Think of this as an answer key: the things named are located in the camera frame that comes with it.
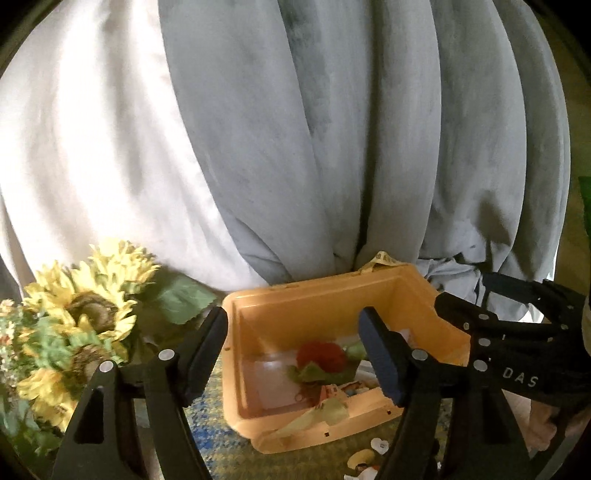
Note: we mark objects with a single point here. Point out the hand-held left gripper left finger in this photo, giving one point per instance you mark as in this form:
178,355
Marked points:
203,357

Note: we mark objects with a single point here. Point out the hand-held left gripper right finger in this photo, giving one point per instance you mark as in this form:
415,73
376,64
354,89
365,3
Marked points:
383,364

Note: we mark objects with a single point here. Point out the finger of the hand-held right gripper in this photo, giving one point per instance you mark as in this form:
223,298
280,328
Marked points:
521,288
461,318

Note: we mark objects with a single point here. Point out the light blue small box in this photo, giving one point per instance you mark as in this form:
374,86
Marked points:
356,392

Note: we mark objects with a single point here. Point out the red plush with green leaves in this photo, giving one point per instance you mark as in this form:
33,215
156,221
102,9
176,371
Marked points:
321,357

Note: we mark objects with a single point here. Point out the orange plastic crate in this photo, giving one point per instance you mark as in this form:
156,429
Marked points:
258,323

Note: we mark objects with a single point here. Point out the yellow blue plaid blanket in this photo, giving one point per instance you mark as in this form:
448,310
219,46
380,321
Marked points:
217,443

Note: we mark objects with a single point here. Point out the sunflower bouquet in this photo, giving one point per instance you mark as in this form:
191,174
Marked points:
92,309

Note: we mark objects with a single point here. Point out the wide grey curtain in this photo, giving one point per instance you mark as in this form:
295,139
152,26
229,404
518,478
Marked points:
369,138

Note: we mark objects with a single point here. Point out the pale beige curtain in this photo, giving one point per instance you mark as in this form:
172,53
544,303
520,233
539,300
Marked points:
92,138

